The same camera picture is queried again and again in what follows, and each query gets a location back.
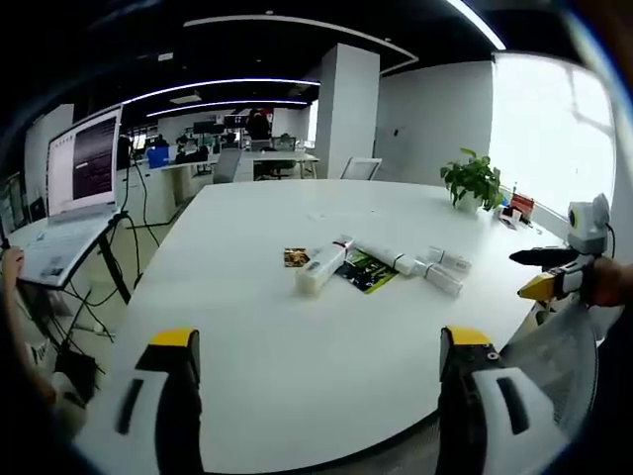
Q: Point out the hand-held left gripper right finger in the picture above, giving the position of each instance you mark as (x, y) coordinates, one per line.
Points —
(489, 406)

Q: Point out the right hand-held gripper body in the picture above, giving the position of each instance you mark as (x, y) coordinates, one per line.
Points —
(588, 227)

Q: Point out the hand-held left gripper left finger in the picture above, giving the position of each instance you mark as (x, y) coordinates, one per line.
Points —
(148, 396)

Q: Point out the small white skincare bottle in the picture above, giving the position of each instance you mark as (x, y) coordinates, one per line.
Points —
(450, 258)

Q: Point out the white small box pair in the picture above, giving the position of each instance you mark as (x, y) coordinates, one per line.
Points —
(440, 279)

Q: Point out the long white skincare tube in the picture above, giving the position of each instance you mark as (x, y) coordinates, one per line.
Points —
(383, 255)

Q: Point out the white rectangular box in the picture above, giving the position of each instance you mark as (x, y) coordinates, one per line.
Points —
(321, 267)

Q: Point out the blue storage box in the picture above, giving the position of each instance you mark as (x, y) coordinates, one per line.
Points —
(157, 157)

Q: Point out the person's right hand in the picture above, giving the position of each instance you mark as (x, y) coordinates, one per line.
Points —
(610, 282)

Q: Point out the small white desk items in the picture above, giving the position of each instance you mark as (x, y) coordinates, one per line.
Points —
(512, 217)

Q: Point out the red box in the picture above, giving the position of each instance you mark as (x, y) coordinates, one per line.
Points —
(523, 204)

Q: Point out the grey mesh chair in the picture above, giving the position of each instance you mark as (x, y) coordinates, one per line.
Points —
(559, 356)

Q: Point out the black box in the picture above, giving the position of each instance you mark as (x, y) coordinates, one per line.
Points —
(75, 370)

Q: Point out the potted green plant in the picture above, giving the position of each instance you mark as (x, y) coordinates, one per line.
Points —
(472, 180)

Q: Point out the black laptop stand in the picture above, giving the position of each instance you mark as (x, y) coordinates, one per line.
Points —
(111, 257)

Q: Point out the green printed leaflet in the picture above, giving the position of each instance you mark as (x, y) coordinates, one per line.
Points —
(371, 274)

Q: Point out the small brown printed card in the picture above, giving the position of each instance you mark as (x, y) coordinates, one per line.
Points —
(296, 257)

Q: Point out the white office chair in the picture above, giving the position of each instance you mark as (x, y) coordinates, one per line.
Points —
(361, 168)

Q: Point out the open silver laptop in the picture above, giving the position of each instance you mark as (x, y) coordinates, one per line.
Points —
(84, 163)

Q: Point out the grey office chair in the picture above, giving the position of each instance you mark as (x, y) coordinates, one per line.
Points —
(227, 165)

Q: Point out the white office desk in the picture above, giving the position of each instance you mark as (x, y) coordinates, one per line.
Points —
(284, 158)

